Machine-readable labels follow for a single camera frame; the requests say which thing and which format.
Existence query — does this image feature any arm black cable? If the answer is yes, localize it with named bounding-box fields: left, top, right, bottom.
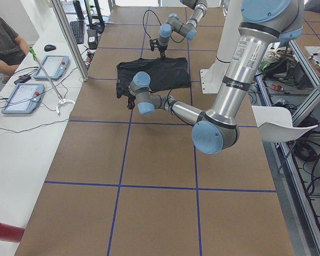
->
left=142, top=9, right=187, bottom=43
left=164, top=89, right=177, bottom=113

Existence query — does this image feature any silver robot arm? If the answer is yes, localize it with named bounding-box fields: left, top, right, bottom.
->
left=157, top=0, right=207, bottom=59
left=128, top=1, right=304, bottom=154

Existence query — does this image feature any aluminium frame post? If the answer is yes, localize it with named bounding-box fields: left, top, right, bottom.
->
left=50, top=0, right=89, bottom=81

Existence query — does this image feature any lower blue teach pendant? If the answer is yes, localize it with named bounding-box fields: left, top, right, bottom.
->
left=1, top=83, right=44, bottom=114

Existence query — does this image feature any white plastic chair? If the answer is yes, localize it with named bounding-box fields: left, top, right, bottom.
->
left=252, top=106, right=318, bottom=143

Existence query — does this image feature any black graphic t-shirt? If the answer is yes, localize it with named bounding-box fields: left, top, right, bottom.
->
left=116, top=58, right=191, bottom=98

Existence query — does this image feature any green handled reach grabber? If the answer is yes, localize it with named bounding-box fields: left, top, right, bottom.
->
left=29, top=48, right=75, bottom=115

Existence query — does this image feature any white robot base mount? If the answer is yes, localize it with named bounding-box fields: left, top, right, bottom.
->
left=199, top=0, right=246, bottom=94

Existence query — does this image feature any aluminium table frame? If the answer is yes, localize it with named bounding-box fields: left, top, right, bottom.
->
left=252, top=0, right=320, bottom=256

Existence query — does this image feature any red cylinder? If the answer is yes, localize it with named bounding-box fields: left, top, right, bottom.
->
left=0, top=222, right=25, bottom=243

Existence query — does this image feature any blue teach pendant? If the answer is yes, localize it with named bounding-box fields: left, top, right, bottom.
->
left=1, top=83, right=44, bottom=114
left=42, top=55, right=70, bottom=81

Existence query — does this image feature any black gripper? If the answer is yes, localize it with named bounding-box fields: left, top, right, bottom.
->
left=158, top=45, right=167, bottom=58
left=127, top=95, right=135, bottom=109

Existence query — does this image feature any black keyboard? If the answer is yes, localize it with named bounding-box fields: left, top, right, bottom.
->
left=69, top=20, right=84, bottom=44

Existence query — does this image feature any upper blue teach pendant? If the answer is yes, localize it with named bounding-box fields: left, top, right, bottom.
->
left=42, top=55, right=70, bottom=81

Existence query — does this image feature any black computer mouse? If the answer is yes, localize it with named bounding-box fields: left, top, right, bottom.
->
left=44, top=44, right=57, bottom=52

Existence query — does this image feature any seated person grey shirt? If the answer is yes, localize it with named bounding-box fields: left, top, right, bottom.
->
left=0, top=17, right=30, bottom=77

